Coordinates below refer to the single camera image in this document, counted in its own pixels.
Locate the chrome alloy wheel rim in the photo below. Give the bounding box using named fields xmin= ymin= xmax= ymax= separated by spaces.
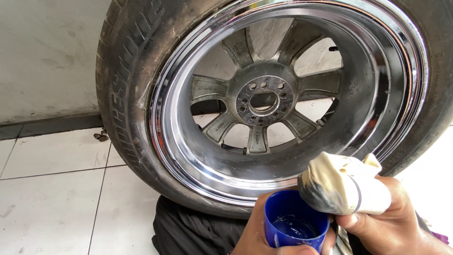
xmin=149 ymin=0 xmax=429 ymax=207

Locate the person's right hand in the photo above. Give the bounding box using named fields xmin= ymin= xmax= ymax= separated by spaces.
xmin=334 ymin=175 xmax=437 ymax=255

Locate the cream polishing cloth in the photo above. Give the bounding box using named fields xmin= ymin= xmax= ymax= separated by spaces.
xmin=297 ymin=152 xmax=393 ymax=216

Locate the purple cloth scrap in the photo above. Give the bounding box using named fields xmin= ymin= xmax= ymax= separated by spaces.
xmin=431 ymin=231 xmax=450 ymax=245

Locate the person's left hand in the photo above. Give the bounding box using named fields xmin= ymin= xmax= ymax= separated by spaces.
xmin=231 ymin=191 xmax=337 ymax=255

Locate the blue plastic cup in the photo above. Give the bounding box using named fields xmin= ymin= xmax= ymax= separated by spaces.
xmin=264 ymin=189 xmax=330 ymax=254

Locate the black rubber tire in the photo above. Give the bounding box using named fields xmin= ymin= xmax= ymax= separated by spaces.
xmin=96 ymin=0 xmax=453 ymax=219

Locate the black cloth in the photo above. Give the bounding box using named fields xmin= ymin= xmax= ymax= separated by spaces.
xmin=151 ymin=195 xmax=256 ymax=255

